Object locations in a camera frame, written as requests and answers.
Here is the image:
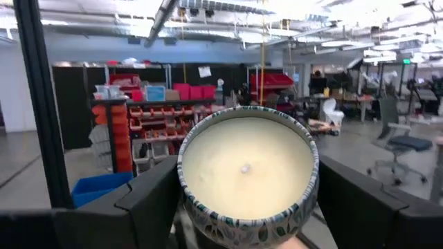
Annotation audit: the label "red storage box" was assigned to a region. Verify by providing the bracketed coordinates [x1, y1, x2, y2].
[203, 84, 217, 101]
[172, 82, 191, 102]
[190, 85, 204, 101]

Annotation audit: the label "clear plastic containers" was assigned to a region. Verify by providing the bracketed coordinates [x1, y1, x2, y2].
[94, 84, 123, 102]

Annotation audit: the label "blue storage box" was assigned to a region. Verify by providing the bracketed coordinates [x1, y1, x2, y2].
[145, 85, 167, 102]

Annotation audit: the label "white blue leaf candle tin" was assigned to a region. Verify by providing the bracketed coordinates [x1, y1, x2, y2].
[177, 105, 320, 249]

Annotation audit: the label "black vertical post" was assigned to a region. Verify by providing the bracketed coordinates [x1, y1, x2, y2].
[12, 0, 75, 210]

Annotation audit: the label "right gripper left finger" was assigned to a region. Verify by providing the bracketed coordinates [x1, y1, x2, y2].
[74, 156, 181, 249]

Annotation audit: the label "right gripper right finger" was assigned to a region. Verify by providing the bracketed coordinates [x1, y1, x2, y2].
[316, 156, 409, 249]

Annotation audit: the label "blue plastic bin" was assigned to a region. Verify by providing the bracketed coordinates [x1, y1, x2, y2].
[71, 172, 134, 209]

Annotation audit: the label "red bin shelf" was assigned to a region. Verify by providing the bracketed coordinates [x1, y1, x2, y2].
[248, 72, 296, 105]

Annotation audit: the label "white chair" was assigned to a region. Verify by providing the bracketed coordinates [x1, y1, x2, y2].
[323, 98, 345, 126]

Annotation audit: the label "yellow hanging pole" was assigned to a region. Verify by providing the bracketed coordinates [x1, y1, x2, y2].
[259, 19, 266, 107]

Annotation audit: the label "grey office chair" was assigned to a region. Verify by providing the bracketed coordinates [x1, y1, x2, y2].
[365, 98, 434, 185]

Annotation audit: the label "shelf with red bins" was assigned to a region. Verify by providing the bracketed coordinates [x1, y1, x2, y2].
[127, 99, 216, 164]

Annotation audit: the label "grey ceiling duct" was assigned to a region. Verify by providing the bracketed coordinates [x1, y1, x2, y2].
[143, 0, 181, 48]

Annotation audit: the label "orange bin rack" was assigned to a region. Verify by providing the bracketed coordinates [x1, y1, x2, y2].
[91, 103, 133, 174]

